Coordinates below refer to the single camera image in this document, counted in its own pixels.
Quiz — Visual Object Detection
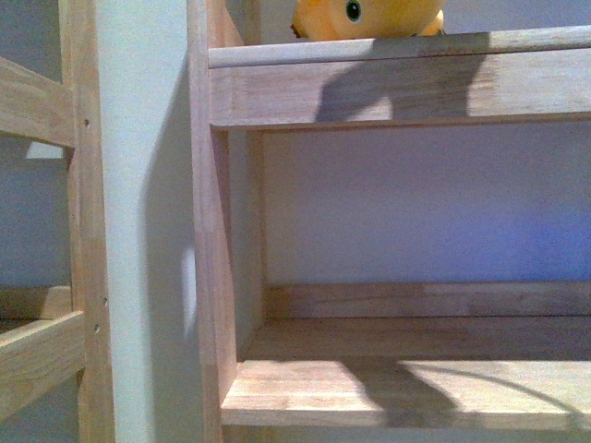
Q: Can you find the yellow plush toy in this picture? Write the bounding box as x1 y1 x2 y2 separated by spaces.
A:
291 0 445 42

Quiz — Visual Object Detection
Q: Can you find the right wooden shelf unit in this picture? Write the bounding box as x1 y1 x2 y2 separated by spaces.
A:
187 1 590 442

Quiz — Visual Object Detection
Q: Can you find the wooden shelf unit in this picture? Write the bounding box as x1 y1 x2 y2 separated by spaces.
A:
187 1 590 442
1 1 115 442

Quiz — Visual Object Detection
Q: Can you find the left wooden shelf unit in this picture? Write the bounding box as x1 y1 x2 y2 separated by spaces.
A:
1 1 115 442

